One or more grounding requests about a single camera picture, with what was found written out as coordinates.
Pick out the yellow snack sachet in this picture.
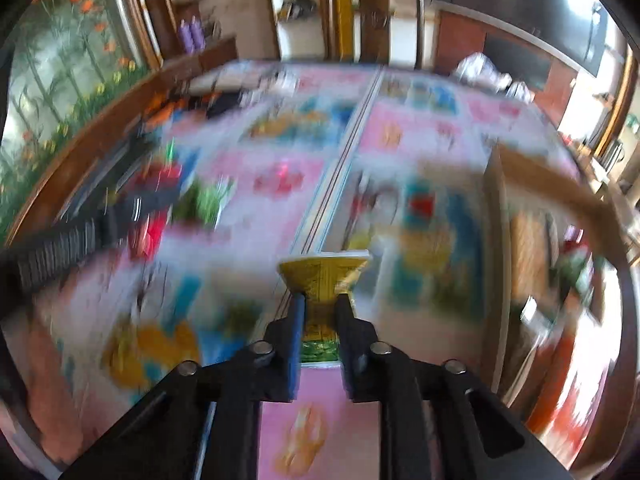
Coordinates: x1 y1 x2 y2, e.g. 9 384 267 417
278 250 371 364

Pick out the red green snack bag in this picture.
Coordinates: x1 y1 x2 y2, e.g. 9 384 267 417
128 141 182 261

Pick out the cardboard box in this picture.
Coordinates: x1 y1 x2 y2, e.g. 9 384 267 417
480 145 639 477

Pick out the flower mural panel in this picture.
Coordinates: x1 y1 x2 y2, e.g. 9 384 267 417
1 0 149 235

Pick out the green snack packet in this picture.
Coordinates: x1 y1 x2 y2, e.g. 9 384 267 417
171 176 236 230

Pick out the colourful patterned tablecloth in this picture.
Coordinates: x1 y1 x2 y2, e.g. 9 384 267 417
6 61 577 479

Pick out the orange black cloth pile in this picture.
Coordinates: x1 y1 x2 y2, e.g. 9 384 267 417
141 68 299 132

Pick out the purple bottle right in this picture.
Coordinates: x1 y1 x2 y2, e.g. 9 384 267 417
190 16 206 51

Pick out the purple bottle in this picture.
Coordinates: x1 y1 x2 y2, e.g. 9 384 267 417
190 16 206 51
178 20 195 54

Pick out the purple bottle left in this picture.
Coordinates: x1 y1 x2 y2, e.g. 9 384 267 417
178 20 195 54

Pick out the white plastic bag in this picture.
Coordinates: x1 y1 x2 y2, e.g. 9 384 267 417
451 52 535 103

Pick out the wooden chair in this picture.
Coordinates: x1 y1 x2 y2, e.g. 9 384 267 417
319 0 433 70

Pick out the wall mounted television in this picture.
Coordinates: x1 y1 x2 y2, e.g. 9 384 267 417
436 0 608 75

